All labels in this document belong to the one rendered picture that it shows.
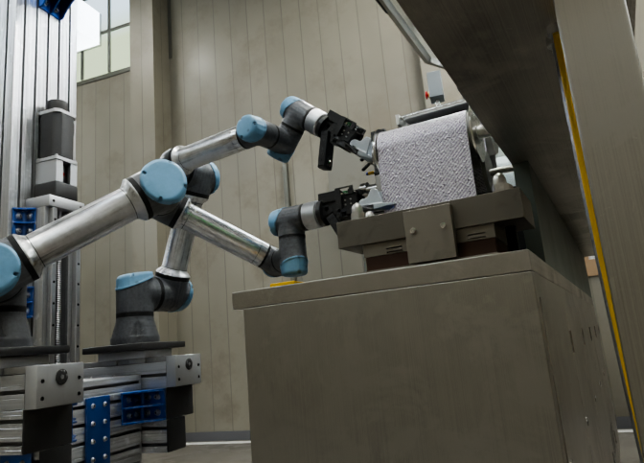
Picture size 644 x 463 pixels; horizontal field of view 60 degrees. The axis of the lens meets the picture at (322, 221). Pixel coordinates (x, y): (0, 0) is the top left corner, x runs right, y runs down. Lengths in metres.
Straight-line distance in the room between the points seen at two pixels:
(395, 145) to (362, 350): 0.57
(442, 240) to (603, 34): 0.64
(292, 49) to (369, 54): 0.82
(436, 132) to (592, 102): 0.89
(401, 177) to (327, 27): 4.53
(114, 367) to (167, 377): 0.19
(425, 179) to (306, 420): 0.63
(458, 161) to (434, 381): 0.55
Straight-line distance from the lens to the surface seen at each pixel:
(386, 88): 5.40
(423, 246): 1.16
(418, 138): 1.45
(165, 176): 1.44
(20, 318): 1.53
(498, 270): 1.08
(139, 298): 1.87
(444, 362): 1.10
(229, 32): 6.40
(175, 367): 1.75
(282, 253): 1.52
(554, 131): 1.23
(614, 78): 0.59
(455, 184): 1.39
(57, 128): 1.88
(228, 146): 1.67
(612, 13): 0.62
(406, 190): 1.43
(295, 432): 1.25
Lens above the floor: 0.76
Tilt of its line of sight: 13 degrees up
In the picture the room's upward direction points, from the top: 5 degrees counter-clockwise
